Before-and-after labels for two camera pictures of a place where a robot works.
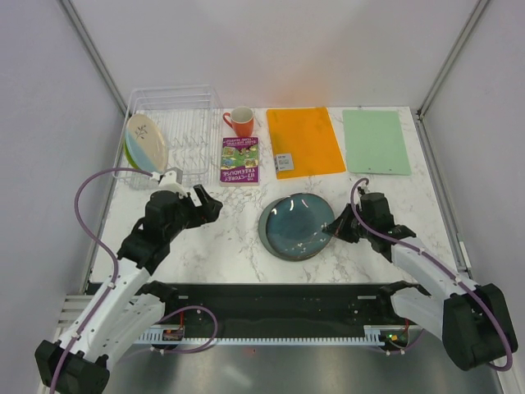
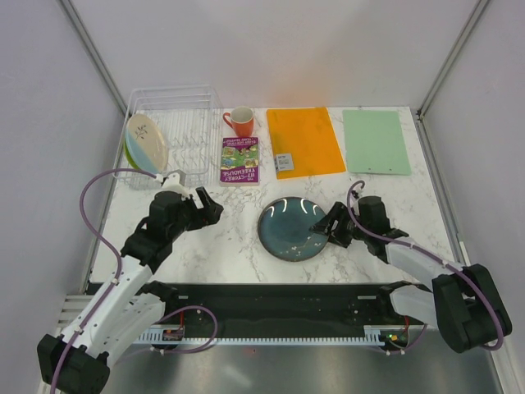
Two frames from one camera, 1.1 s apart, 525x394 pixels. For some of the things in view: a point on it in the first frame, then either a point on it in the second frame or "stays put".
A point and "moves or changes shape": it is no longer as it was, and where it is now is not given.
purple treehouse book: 239,163 stays put
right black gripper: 339,226 -> 339,212
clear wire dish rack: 193,125 stays put
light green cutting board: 375,143 stays put
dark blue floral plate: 294,225 moves or changes shape
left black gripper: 210,208 stays put
